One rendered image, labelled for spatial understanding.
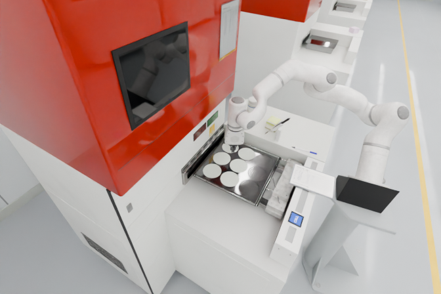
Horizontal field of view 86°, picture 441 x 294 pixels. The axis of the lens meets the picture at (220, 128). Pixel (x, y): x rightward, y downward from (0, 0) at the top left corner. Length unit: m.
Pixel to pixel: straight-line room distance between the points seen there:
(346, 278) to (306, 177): 1.09
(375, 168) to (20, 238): 2.50
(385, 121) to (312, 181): 0.46
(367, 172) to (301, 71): 0.60
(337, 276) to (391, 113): 1.28
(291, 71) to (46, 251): 2.14
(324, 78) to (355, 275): 1.53
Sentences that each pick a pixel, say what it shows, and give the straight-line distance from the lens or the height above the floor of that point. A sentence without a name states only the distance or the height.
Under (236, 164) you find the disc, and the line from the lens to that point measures 1.35.
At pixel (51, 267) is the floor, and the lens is 2.32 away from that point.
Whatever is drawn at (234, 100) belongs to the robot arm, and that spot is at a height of 1.30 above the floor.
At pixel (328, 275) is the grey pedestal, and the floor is 0.02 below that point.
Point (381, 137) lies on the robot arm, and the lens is 1.43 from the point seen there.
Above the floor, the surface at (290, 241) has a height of 0.96.
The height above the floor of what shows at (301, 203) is 0.96.
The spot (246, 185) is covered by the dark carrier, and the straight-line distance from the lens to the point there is 1.27.
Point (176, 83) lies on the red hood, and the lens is 0.84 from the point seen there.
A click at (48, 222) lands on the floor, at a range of 2.54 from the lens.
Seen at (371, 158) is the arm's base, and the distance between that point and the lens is 1.41.
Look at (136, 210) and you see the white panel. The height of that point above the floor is 1.02.
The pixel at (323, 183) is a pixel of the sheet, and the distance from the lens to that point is 1.30.
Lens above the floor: 1.90
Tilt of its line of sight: 40 degrees down
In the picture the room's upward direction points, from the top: 3 degrees clockwise
